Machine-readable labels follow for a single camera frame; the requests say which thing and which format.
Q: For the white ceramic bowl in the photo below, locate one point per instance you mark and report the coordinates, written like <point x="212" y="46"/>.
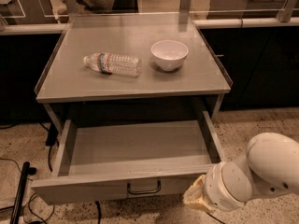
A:
<point x="169" y="54"/>

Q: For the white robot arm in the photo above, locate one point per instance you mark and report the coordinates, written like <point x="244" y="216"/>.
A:
<point x="268" y="169"/>

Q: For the black metal drawer handle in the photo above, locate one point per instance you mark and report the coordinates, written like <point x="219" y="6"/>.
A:
<point x="144" y="187"/>

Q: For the clear plastic water bottle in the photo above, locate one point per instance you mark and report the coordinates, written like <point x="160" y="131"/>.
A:
<point x="114" y="64"/>

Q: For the black pole on floor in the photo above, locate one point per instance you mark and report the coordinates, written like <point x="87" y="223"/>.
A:
<point x="16" y="211"/>

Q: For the grey top drawer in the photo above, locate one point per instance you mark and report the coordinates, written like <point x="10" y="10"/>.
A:
<point x="97" y="163"/>

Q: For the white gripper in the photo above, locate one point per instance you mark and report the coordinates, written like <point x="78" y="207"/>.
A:
<point x="218" y="188"/>

